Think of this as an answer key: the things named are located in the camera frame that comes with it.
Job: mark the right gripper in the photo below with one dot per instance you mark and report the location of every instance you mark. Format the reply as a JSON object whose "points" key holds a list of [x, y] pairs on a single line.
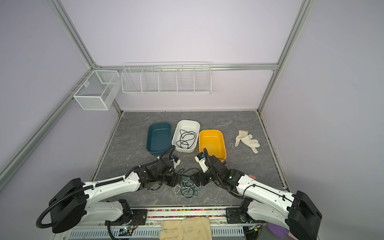
{"points": [[202, 174]]}

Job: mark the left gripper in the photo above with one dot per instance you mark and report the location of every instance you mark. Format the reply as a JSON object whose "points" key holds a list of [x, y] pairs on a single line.
{"points": [[175, 176]]}

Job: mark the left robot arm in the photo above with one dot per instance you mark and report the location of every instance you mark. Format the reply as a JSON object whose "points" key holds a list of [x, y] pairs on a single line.
{"points": [[78, 202]]}

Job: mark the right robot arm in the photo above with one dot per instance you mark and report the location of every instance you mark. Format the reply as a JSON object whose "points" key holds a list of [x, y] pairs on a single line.
{"points": [[295, 212]]}

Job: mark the dark teal plastic bin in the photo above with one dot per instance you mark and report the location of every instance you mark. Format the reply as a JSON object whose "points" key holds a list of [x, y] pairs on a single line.
{"points": [[159, 138]]}

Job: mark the yellow plastic bin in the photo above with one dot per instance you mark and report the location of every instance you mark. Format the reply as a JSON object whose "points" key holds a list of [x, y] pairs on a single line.
{"points": [[213, 141]]}

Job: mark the white plastic bin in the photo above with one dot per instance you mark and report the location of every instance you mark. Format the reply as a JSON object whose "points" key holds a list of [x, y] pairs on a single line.
{"points": [[186, 136]]}

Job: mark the white knit glove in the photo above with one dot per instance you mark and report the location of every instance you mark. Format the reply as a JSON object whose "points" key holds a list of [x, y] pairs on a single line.
{"points": [[247, 139]]}

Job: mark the beige leather glove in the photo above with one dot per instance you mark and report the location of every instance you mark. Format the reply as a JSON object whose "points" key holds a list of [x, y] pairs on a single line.
{"points": [[196, 228]]}

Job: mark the purple pink brush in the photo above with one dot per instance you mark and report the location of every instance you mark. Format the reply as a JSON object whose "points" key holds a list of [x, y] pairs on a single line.
{"points": [[280, 232]]}

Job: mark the small white mesh basket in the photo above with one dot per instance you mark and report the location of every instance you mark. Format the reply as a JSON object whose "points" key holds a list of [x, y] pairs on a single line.
{"points": [[99, 90]]}

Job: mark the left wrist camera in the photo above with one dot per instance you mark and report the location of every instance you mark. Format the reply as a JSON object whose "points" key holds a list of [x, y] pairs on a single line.
{"points": [[176, 161]]}

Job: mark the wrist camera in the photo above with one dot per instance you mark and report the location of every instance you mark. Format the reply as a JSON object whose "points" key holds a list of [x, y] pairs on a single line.
{"points": [[200, 159], [176, 161]]}

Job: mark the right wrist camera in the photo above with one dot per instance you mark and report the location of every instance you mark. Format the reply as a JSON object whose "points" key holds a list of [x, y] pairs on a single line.
{"points": [[200, 159]]}

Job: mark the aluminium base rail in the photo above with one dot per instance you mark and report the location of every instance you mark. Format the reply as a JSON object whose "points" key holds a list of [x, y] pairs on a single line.
{"points": [[183, 214]]}

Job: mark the long white wire basket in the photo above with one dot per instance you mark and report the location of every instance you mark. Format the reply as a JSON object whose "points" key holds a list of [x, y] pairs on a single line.
{"points": [[167, 78]]}

